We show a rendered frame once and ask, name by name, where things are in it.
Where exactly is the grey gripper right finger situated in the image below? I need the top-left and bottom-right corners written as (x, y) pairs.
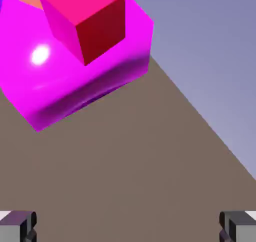
top-left (218, 210), bottom-right (256, 242)

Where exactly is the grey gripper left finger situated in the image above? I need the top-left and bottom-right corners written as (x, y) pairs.
top-left (0, 210), bottom-right (38, 242)

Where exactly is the small red cube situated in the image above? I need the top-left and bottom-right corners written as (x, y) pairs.
top-left (36, 0), bottom-right (126, 67)

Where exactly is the large magenta box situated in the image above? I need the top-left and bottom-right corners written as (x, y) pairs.
top-left (0, 0), bottom-right (155, 133)

